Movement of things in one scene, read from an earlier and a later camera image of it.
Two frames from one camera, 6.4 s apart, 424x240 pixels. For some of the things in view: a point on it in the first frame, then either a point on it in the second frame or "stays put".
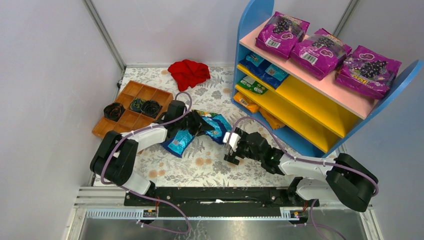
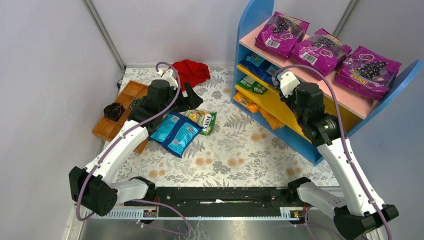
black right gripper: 240,149 -> 291,103
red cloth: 188,74 stays put
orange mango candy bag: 275,123 stays put
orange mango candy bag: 249,105 stays put
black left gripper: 201,123 -> 185,99
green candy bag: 250,83 stays put
